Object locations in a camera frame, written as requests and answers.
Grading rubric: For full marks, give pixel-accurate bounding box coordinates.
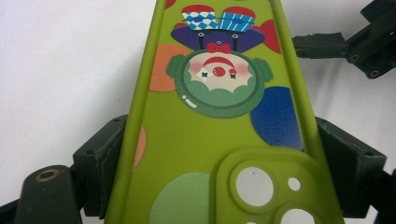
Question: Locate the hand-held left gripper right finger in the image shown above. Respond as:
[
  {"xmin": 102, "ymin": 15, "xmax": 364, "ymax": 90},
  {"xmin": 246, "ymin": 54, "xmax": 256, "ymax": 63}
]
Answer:
[{"xmin": 315, "ymin": 116, "xmax": 388, "ymax": 219}]

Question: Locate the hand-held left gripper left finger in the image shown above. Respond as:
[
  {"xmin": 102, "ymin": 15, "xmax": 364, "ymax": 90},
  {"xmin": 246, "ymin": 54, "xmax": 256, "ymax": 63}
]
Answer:
[{"xmin": 72, "ymin": 114, "xmax": 129, "ymax": 219}]

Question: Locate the green clown phone case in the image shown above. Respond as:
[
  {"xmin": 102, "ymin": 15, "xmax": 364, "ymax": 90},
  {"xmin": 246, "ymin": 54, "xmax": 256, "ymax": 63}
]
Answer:
[{"xmin": 104, "ymin": 0, "xmax": 346, "ymax": 224}]

